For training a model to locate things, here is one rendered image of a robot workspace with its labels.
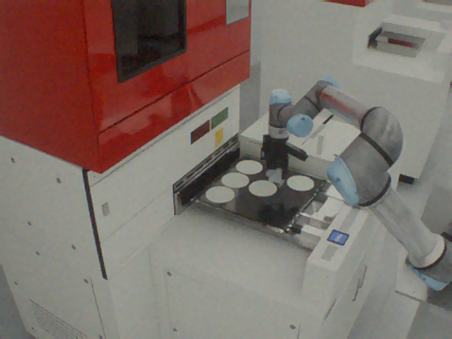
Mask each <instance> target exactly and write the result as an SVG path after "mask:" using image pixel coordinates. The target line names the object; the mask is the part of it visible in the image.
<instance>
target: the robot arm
mask: <svg viewBox="0 0 452 339"><path fill-rule="evenodd" d="M268 104H269V106H268V119H269V121H268V134H263V140H262V147H260V160H261V161H265V163H264V167H265V168H266V170H268V171H267V172H266V176H267V177H269V179H268V180H269V181H270V182H276V183H277V186H278V187H281V186H282V184H283V183H284V181H285V178H286V176H287V172H288V163H289V156H288V154H291V155H293V156H295V157H296V158H297V159H299V160H300V161H303V162H305V160H306V159H307V157H308V155H307V154H306V151H305V150H303V149H300V148H298V147H295V146H294V145H293V144H291V143H289V142H288V140H289V136H290V133H291V134H293V135H294V136H295V137H298V138H305V137H307V136H308V135H309V134H311V131H312V129H313V120H314V119H315V118H316V117H317V116H318V115H319V114H320V113H321V111H322V110H324V109H326V110H328V111H329V112H330V113H332V114H334V115H337V116H338V117H340V118H341V119H343V120H344V121H345V122H347V123H348V124H350V125H351V126H353V127H355V128H356V129H359V130H360V134H359V135H358V136H357V137H356V138H355V139H354V140H353V141H352V142H351V143H350V144H349V145H348V146H347V147H346V148H345V149H344V150H343V151H342V153H341V154H339V155H338V156H336V157H335V160H334V161H333V162H332V163H331V164H330V165H329V167H328V169H327V175H328V178H329V181H330V183H331V184H332V185H333V186H334V187H335V189H336V190H337V191H338V193H340V195H341V196H342V197H343V199H344V200H345V201H346V202H347V204H348V205H350V206H354V205H358V206H359V207H368V209H369V211H371V212H372V213H373V215H374V216H375V217H376V218H377V219H378V220H379V221H380V222H381V224H383V225H384V226H385V228H386V229H387V230H388V231H389V232H390V233H391V234H392V236H394V237H395V239H396V240H397V241H399V243H400V244H401V245H402V246H403V247H404V248H405V250H406V251H408V252H409V260H410V262H411V265H410V266H409V269H410V271H411V272H413V273H414V274H415V276H418V278H419V279H420V280H422V281H423V282H424V283H426V284H427V285H428V286H429V287H431V288H432V289H433V290H441V289H443V288H444V287H445V286H446V285H449V282H450V281H451V280H452V222H450V223H449V226H448V227H447V228H446V229H445V230H444V231H443V232H442V233H441V234H440V235H439V234H436V233H432V232H430V231H429V229H428V228H427V227H426V226H425V225H424V223H423V222H421V221H420V219H419V218H418V216H417V215H416V214H415V213H414V211H412V210H411V208H410V207H409V206H408V205H407V203H406V202H405V201H404V199H402V198H401V197H400V195H399V194H398V193H397V192H396V190H395V189H394V188H393V186H392V185H391V184H392V177H391V176H390V175H389V174H388V169H390V168H391V167H392V166H393V165H394V164H395V162H396V160H398V158H399V157H400V155H401V152H402V150H403V130H402V127H401V125H400V124H399V123H398V121H397V119H396V116H394V115H392V113H391V112H389V111H388V110H386V109H384V108H382V107H380V106H375V107H373V106H371V105H369V104H368V103H366V102H362V101H361V100H359V99H358V98H357V97H355V96H351V95H350V94H347V93H345V92H344V91H342V87H341V85H339V84H338V83H337V82H336V81H335V79H334V78H332V77H331V76H330V75H327V74H326V75H324V76H323V77H322V78H321V79H319V80H317V82H316V85H314V86H313V87H312V88H311V89H310V91H308V92H307V93H306V94H305V95H304V97H303V98H301V99H300V100H299V101H298V102H297V104H296V105H293V104H292V95H291V94H290V93H288V92H285V91H275V92H272V93H271V95H270V97H269V103H268ZM261 151H262V152H263V153H264V156H263V157H261ZM287 153H288V154H287Z"/></svg>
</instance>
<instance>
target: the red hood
mask: <svg viewBox="0 0 452 339"><path fill-rule="evenodd" d="M251 11H252V0H0V134H1V135H3V136H5V137H6V138H10V139H14V140H15V141H17V142H21V143H23V144H26V145H27V146H29V147H34V148H36V149H38V150H40V151H42V152H44V153H48V154H51V155H54V156H55V157H57V158H59V159H64V160H66V161H68V162H71V163H73V164H75V165H78V166H82V167H83V168H86V169H89V170H92V171H93V172H95V173H98V174H100V175H101V174H103V173H104V172H106V171H107V170H109V169H110V168H112V167H113V166H114V165H115V164H118V163H120V162H121V161H122V160H123V159H125V158H126V157H128V156H129V155H130V154H132V153H133V152H135V151H138V149H140V148H141V147H143V146H145V145H146V144H147V143H148V142H149V141H151V140H152V139H154V138H156V137H157V136H159V135H161V134H163V133H164V132H166V131H167V130H168V129H170V128H171V127H172V126H173V125H175V124H177V123H179V122H180V121H182V120H185V119H186V118H187V117H188V116H190V115H191V114H192V113H194V112H195V111H197V110H199V109H200V108H201V107H204V106H206V105H207V104H209V103H210V102H211V101H213V100H214V99H215V98H217V97H218V96H221V95H223V94H225V93H226V92H227V91H228V90H230V89H231V88H233V87H236V86H237V85H239V83H241V82H242V81H244V80H245V79H249V78H250V58H251V33H252V20H251Z"/></svg>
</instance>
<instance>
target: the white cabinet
mask: <svg viewBox="0 0 452 339"><path fill-rule="evenodd" d="M386 230H387V229H386V228H385V226H384V225H383V224H381V222H380V221H379V220H378V219H376V220H375V222H374V224H373V226H372V228H371V231H370V233H369V234H368V236H367V237H366V239H365V242H364V243H363V245H362V247H361V249H360V251H359V253H358V255H357V257H356V259H354V262H353V264H352V266H351V268H350V270H349V271H348V273H347V275H346V276H345V277H344V279H343V283H342V284H341V286H340V288H339V290H338V291H337V292H336V294H335V296H334V298H333V299H332V301H331V303H330V306H329V308H328V309H327V310H326V312H325V314H324V316H323V317H322V319H321V320H320V319H319V318H318V319H316V318H314V317H313V316H312V315H308V314H306V313H302V312H300V311H297V310H296V309H291V308H289V307H288V306H286V305H282V304H279V303H277V302H275V301H272V300H270V299H268V298H265V297H262V296H259V295H257V294H256V293H253V292H250V291H248V290H245V289H243V288H240V287H238V286H236V285H233V284H231V283H229V282H226V281H224V280H220V279H218V278H216V277H214V276H212V275H209V274H207V273H205V272H201V271H199V270H198V269H195V268H193V267H191V266H188V265H186V264H184V263H182V262H180V261H177V260H173V259H172V258H169V257H167V256H166V255H164V254H161V253H159V252H156V251H155V250H153V249H151V248H148V253H149V260H150V267H151V270H152V276H153V284H154V297H155V304H156V311H157V319H158V324H159V328H160V334H161V339H346V338H347V336H348V334H349V332H350V331H351V328H352V327H353V325H354V323H355V321H356V319H357V317H358V314H359V311H360V310H361V307H362V305H363V304H364V302H365V299H366V298H367V296H368V294H369V292H370V290H371V288H372V285H373V279H374V276H375V272H376V268H377V265H378V261H379V257H380V250H381V247H382V244H383V240H384V237H385V233H386Z"/></svg>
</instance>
